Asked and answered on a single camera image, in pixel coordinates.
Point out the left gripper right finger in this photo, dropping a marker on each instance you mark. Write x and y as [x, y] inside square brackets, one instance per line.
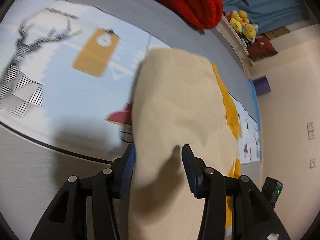
[194, 170]

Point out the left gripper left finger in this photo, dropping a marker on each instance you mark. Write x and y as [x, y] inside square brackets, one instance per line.
[123, 170]

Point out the beige and orange jacket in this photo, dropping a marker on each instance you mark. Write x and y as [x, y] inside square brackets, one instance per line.
[179, 99]

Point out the black device green light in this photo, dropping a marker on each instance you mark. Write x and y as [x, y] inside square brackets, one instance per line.
[271, 190]

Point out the purple box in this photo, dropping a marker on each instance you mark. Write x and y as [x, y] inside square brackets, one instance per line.
[261, 86]

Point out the grey printed bed sheet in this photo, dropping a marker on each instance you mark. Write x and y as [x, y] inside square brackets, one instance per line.
[56, 125]

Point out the dark red cushion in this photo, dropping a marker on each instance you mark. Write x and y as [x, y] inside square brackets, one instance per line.
[261, 48]

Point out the yellow plush toys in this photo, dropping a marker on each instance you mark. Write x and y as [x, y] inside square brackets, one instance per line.
[241, 24]

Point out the blue curtain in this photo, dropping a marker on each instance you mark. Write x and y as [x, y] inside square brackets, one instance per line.
[270, 14]

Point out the white wall switch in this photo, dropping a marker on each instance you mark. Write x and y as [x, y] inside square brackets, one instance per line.
[312, 163]

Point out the white wall socket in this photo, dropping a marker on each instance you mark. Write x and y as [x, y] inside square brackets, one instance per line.
[311, 131]

